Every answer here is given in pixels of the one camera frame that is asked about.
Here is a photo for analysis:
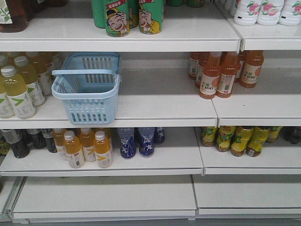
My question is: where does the white AD milk bottle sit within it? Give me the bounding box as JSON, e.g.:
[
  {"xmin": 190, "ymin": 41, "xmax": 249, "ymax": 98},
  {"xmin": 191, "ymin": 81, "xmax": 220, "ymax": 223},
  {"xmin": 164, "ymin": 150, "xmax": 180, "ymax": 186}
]
[
  {"xmin": 234, "ymin": 0, "xmax": 262, "ymax": 26},
  {"xmin": 256, "ymin": 0, "xmax": 284, "ymax": 26},
  {"xmin": 278, "ymin": 0, "xmax": 301, "ymax": 26}
]

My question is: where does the orange vitamin drink bottle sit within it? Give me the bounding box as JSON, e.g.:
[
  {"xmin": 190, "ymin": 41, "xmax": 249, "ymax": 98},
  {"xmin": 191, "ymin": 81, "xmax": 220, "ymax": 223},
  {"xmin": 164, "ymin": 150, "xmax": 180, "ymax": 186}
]
[
  {"xmin": 94, "ymin": 130, "xmax": 113, "ymax": 168},
  {"xmin": 63, "ymin": 130, "xmax": 85, "ymax": 169},
  {"xmin": 79, "ymin": 128, "xmax": 96, "ymax": 162},
  {"xmin": 53, "ymin": 128, "xmax": 68, "ymax": 161}
]

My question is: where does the light blue plastic basket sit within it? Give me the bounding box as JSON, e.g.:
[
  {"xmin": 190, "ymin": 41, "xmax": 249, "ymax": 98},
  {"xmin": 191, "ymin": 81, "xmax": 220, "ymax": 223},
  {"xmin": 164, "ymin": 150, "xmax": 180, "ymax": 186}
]
[{"xmin": 52, "ymin": 52, "xmax": 121, "ymax": 125}]

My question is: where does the orange C100 juice bottle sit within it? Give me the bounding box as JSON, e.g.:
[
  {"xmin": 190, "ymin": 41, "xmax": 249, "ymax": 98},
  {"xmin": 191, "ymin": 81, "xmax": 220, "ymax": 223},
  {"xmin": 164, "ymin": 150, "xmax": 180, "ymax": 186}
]
[
  {"xmin": 199, "ymin": 52, "xmax": 222, "ymax": 99},
  {"xmin": 239, "ymin": 50, "xmax": 264, "ymax": 88},
  {"xmin": 216, "ymin": 52, "xmax": 240, "ymax": 98}
]

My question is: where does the plastic cola bottle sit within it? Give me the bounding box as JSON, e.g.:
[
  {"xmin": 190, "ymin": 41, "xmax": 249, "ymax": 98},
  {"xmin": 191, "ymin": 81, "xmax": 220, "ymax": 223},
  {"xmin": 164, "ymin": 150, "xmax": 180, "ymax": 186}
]
[{"xmin": 283, "ymin": 126, "xmax": 301, "ymax": 144}]

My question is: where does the green cartoon tea bottle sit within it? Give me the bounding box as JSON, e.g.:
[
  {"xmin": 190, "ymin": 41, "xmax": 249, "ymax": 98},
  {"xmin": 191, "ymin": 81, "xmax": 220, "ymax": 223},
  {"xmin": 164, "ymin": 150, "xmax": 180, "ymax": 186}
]
[
  {"xmin": 138, "ymin": 0, "xmax": 164, "ymax": 34},
  {"xmin": 103, "ymin": 0, "xmax": 130, "ymax": 37}
]

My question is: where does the dark tea bottle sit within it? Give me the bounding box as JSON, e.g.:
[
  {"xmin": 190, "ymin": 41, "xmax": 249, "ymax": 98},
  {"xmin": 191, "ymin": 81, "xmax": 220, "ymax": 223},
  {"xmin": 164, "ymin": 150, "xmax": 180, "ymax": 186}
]
[{"xmin": 1, "ymin": 129, "xmax": 30, "ymax": 158}]

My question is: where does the blue sports drink bottle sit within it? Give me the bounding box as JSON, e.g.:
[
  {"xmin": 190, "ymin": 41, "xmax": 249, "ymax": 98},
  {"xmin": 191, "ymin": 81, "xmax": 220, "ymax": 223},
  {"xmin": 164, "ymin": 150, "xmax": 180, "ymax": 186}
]
[
  {"xmin": 118, "ymin": 128, "xmax": 136, "ymax": 159},
  {"xmin": 138, "ymin": 127, "xmax": 155, "ymax": 157}
]

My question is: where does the white metal shelf unit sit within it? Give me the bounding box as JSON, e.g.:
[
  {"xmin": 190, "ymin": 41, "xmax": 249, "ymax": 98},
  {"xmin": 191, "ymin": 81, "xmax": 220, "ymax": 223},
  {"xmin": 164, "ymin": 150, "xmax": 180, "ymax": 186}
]
[{"xmin": 0, "ymin": 0, "xmax": 301, "ymax": 226}]

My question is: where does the yellow lemon tea bottle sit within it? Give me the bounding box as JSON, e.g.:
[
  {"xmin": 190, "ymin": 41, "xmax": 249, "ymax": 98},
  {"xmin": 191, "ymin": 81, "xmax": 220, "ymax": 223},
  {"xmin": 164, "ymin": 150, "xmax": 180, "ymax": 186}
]
[
  {"xmin": 230, "ymin": 126, "xmax": 253, "ymax": 157},
  {"xmin": 246, "ymin": 126, "xmax": 270, "ymax": 157},
  {"xmin": 216, "ymin": 126, "xmax": 236, "ymax": 152},
  {"xmin": 201, "ymin": 126, "xmax": 218, "ymax": 147}
]

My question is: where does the pale yellow drink bottle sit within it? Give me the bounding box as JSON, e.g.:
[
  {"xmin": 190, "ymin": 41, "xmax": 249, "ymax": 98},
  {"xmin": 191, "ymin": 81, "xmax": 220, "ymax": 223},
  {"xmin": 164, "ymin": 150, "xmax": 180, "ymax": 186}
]
[
  {"xmin": 0, "ymin": 65, "xmax": 36, "ymax": 119},
  {"xmin": 14, "ymin": 56, "xmax": 45, "ymax": 106}
]

